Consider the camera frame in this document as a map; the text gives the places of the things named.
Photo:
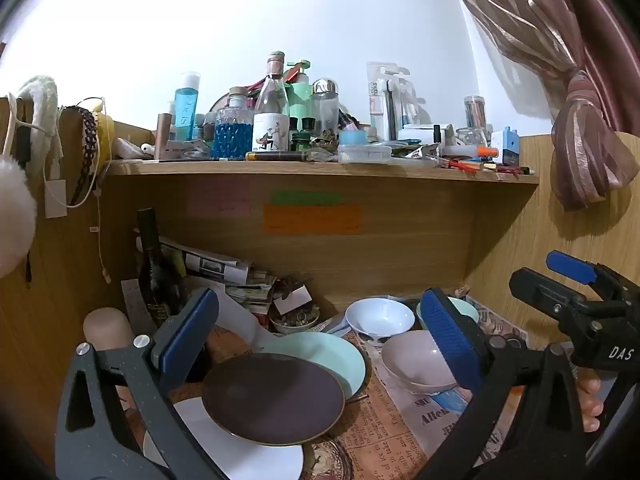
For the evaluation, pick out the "dark braided headband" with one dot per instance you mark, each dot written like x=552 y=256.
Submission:
x=89 y=150

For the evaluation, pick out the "blue liquid bottle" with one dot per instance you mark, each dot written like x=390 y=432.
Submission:
x=186 y=110

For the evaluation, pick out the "empty glass jar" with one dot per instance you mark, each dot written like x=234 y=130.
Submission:
x=471 y=137

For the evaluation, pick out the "orange sticky note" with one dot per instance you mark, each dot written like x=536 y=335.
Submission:
x=312 y=220

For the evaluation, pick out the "dark wine bottle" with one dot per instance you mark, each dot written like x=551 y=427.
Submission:
x=150 y=270

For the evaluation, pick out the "blue round container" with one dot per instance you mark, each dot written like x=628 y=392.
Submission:
x=353 y=138

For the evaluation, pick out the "dark brown plate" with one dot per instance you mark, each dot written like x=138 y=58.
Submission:
x=272 y=397

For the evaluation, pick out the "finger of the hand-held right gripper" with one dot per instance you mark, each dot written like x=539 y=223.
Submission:
x=540 y=290
x=570 y=265

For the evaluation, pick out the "pink sticky note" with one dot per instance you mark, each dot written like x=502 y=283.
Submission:
x=217 y=197

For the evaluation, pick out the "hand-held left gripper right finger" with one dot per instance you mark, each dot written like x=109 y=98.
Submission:
x=447 y=335

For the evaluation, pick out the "small white bowl of beads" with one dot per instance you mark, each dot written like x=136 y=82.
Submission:
x=295 y=321

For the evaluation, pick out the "white charger adapter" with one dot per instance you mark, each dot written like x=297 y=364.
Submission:
x=55 y=199

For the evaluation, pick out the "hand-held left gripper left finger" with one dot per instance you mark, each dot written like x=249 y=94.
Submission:
x=192 y=330

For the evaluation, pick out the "green sticky note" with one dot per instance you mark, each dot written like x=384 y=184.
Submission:
x=305 y=198

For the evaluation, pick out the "wooden shelf board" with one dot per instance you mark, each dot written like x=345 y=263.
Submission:
x=320 y=172

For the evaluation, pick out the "clear plastic box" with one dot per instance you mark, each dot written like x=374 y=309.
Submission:
x=365 y=153

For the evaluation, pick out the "yellow round item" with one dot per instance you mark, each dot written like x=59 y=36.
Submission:
x=106 y=130

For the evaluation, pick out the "stack of booklets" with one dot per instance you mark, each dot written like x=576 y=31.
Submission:
x=250 y=290

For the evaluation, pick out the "grey-brown plate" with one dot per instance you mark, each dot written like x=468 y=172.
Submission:
x=410 y=360

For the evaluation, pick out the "clear jar of pens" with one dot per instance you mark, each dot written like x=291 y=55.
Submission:
x=475 y=112

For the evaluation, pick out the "blue textured glass jar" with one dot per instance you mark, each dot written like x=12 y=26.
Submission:
x=233 y=135

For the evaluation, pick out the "pale pink mug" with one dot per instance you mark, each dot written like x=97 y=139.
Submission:
x=105 y=325

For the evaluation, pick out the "mint green pump bottle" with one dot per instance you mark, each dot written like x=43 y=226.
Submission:
x=301 y=100

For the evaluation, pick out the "white newspaper print sheet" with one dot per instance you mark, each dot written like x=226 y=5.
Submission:
x=440 y=410

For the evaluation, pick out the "brown cardboard tube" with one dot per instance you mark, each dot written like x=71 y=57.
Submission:
x=164 y=135

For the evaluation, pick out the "white paper sheet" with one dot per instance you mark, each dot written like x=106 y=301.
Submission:
x=240 y=320

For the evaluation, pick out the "dark green ink bottle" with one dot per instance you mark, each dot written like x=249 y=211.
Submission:
x=309 y=132
x=295 y=132

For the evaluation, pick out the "red pen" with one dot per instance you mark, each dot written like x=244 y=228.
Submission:
x=462 y=165

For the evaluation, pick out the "mint green bowl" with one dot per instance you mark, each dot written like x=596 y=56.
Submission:
x=466 y=307

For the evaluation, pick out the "clear bottle with white label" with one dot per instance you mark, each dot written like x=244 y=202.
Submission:
x=271 y=120

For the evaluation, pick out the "pink striped curtain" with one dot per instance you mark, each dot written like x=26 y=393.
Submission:
x=550 y=35

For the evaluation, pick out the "orange marker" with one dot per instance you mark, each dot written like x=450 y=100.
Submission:
x=487 y=151

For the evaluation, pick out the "clear bottle silver cap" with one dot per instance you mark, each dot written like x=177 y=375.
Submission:
x=325 y=105

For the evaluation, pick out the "small white paper box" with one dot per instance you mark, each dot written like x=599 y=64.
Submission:
x=292 y=301

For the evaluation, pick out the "white fluffy headband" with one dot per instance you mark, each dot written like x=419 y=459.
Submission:
x=42 y=105

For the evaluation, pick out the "person's right hand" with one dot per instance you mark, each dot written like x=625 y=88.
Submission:
x=590 y=402

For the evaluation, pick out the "toothbrush package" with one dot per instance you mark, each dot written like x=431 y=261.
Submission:
x=387 y=100

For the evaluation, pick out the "white plate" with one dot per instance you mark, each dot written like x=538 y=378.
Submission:
x=240 y=460

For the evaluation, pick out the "white blue pencil sharpener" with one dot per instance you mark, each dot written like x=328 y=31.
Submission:
x=506 y=147

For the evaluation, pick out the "white pompom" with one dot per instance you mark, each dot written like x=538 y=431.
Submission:
x=15 y=215

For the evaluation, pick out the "mint green plate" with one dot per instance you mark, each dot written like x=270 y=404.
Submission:
x=325 y=355

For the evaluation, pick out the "stack of papers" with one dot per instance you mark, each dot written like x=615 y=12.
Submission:
x=210 y=262

